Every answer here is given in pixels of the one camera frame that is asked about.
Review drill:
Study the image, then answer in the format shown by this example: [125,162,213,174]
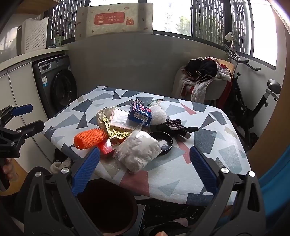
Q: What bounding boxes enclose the black striped garment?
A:
[184,57,220,82]

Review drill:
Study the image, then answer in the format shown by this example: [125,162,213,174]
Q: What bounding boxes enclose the crumpled gold foil paper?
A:
[97,106,136,140]

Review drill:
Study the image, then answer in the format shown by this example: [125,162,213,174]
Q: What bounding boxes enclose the orange foam net sleeve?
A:
[74,128,109,150]

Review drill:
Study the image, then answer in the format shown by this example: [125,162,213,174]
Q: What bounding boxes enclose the white perforated laundry basket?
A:
[16,17,49,54]

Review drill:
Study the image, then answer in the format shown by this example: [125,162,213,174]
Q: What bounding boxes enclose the red small box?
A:
[100,138,120,157]

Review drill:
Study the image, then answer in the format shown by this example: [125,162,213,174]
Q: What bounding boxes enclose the table with geometric cloth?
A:
[42,86,253,206]

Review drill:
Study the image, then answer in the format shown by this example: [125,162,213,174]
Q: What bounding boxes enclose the red garment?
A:
[186,64,234,109]

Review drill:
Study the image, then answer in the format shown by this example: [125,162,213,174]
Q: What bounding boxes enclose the window with perforated screens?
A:
[49,0,278,67]

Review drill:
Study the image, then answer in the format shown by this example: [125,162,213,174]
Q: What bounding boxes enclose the beige chair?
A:
[172,65,234,107]

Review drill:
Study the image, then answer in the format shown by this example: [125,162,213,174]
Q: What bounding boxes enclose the person's foot in black slipper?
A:
[144,218,193,236]

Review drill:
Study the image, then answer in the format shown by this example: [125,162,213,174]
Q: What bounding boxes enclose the black exercise bike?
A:
[224,44,282,150]

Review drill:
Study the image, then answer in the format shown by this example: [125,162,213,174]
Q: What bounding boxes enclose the black round tin lid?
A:
[150,131,174,156]

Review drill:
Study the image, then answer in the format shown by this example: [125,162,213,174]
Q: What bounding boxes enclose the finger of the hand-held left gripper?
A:
[0,120,45,158]
[0,104,34,127]

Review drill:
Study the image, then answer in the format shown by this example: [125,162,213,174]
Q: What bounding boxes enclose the person's left hand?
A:
[4,158,19,182]

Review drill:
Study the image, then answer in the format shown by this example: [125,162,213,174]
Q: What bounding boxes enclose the blue cardboard box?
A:
[127,101,153,127]

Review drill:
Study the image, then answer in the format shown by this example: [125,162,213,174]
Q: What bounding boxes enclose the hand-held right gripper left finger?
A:
[20,147,105,236]

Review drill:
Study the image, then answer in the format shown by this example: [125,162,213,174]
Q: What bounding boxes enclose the clear plastic pack red edge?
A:
[110,108,136,131]

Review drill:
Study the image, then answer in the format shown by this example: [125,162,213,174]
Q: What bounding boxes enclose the black knit glove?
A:
[155,119,200,139]

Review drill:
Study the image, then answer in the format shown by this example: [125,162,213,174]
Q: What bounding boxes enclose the clear bag of white cotton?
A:
[113,130,162,174]

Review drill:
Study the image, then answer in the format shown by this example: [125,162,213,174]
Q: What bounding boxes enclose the white foam net sleeve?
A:
[150,105,167,126]

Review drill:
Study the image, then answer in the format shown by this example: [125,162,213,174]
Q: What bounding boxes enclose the grey washing machine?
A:
[32,54,78,119]

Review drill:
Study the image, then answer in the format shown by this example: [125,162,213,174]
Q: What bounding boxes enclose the blue plastic object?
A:
[258,156,290,227]

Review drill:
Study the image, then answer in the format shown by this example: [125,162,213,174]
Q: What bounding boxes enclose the white fleece garment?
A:
[178,68,232,103]

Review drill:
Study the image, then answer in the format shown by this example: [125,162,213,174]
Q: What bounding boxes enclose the brown round bin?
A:
[77,178,138,236]

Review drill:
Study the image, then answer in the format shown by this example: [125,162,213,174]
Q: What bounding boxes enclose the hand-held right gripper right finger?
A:
[189,146,266,236]

